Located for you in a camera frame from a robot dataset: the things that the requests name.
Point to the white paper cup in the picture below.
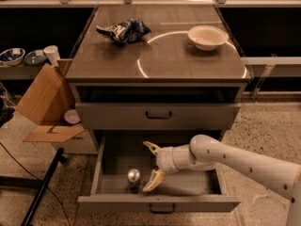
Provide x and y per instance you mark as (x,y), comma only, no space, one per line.
(52,53)

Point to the blue patterned bowl right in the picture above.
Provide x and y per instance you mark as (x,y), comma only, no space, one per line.
(35,58)

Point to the blue patterned bowl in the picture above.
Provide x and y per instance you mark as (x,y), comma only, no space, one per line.
(12,57)
(35,58)

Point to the silver redbull can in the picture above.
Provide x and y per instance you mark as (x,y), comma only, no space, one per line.
(133,176)

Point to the blue patterned bowl left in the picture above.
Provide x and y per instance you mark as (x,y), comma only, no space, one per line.
(12,57)

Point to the open grey lower drawer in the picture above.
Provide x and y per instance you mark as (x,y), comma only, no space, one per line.
(183,191)

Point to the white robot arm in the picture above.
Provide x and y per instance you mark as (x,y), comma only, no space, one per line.
(202,151)

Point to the white paper bowl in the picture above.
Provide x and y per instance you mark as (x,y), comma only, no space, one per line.
(206,37)

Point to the grey drawer cabinet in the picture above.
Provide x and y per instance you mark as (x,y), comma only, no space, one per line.
(164,67)

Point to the small white bowl in box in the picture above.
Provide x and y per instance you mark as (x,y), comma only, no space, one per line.
(72,117)

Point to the open cardboard box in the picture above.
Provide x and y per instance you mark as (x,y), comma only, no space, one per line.
(45,103)

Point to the crumpled blue chip bag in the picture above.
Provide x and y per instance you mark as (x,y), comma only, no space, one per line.
(125,32)

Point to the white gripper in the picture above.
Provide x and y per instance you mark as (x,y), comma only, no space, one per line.
(164,159)

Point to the grey upper drawer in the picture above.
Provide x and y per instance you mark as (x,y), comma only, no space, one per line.
(123,116)

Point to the black metal stand leg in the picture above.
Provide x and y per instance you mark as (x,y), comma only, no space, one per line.
(42,188)

